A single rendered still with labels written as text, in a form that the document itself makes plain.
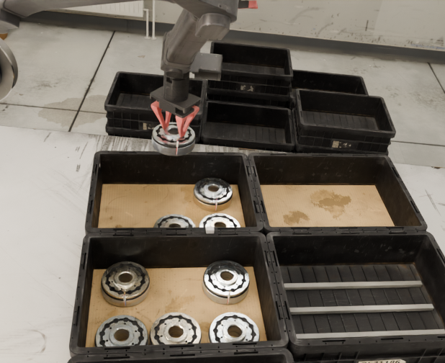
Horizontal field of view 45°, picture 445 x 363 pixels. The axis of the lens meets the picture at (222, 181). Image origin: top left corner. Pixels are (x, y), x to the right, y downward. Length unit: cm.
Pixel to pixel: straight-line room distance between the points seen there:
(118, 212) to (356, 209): 63
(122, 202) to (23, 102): 210
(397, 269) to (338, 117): 128
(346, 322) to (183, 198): 53
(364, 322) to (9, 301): 83
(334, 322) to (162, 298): 38
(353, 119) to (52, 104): 179
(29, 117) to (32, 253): 189
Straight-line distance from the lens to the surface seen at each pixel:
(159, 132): 131
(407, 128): 360
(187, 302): 121
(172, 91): 122
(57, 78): 369
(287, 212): 145
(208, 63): 118
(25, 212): 163
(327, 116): 255
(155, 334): 113
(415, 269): 142
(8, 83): 141
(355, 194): 157
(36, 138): 191
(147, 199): 144
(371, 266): 138
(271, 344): 105
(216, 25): 76
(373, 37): 436
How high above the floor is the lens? 179
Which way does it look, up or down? 39 degrees down
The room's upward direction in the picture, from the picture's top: 7 degrees clockwise
